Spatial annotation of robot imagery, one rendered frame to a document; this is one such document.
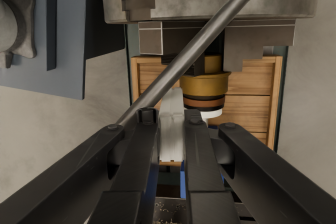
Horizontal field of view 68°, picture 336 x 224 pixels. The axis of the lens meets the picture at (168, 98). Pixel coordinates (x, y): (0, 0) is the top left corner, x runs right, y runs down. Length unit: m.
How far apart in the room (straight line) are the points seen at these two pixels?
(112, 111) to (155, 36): 1.42
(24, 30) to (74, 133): 1.16
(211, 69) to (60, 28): 0.59
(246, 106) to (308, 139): 1.15
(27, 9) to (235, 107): 0.64
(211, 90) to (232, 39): 0.09
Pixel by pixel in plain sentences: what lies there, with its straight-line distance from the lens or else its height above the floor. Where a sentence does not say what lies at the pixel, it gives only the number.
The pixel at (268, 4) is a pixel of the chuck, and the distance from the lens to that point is 0.29.
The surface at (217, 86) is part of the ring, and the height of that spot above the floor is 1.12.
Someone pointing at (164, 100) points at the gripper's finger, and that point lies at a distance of 0.17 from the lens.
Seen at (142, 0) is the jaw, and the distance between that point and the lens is 0.30.
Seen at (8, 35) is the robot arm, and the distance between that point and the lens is 0.80.
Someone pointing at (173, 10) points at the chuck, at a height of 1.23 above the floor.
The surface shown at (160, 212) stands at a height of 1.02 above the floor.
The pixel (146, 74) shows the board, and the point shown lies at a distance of 0.65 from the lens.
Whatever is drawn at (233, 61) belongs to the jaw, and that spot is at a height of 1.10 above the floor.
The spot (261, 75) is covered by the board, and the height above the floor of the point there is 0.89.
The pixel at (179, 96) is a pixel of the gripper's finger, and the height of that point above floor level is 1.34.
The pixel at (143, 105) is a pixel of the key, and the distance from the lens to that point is 0.16.
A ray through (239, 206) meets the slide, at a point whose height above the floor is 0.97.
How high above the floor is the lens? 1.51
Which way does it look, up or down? 72 degrees down
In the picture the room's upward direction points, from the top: 153 degrees counter-clockwise
